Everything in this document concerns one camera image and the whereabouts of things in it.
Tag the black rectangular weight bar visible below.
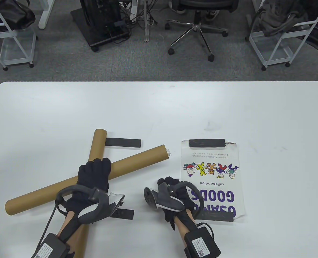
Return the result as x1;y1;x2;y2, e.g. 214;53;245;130
110;209;135;221
197;212;234;222
189;139;225;148
105;138;142;148

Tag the black office chair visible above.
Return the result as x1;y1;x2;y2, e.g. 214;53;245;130
166;0;239;62

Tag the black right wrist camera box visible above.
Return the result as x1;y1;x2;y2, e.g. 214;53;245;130
184;227;221;258

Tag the black bag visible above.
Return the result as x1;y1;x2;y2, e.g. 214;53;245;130
0;0;36;34

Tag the grey backpack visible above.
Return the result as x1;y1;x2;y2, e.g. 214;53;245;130
257;0;310;37

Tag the black cable bundle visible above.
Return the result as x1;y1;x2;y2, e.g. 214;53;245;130
119;0;159;27

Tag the grey hand controller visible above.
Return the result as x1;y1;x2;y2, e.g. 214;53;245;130
144;181;204;215
55;185;126;225

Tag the brown cardboard mailing tube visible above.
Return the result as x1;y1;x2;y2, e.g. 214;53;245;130
5;145;170;215
72;129;107;258

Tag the black wheeled equipment stand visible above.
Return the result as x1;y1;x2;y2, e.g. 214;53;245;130
70;0;131;52

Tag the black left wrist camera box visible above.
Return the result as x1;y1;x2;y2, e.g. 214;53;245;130
31;233;71;258

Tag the white cartoon figures poster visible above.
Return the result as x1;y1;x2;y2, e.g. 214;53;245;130
180;139;246;221

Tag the white wheeled cart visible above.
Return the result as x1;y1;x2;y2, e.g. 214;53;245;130
0;0;38;71
246;0;318;71

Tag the person's left hand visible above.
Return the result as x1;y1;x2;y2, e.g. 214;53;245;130
65;158;112;215

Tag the person's right hand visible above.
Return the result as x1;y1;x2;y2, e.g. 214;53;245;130
157;177;196;230

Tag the white desk leg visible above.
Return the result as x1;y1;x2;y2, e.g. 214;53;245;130
38;0;56;29
144;0;152;42

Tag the person's right forearm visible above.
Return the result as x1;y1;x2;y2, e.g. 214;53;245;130
174;210;200;242

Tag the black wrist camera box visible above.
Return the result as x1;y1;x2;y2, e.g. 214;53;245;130
184;227;221;258
31;233;71;258

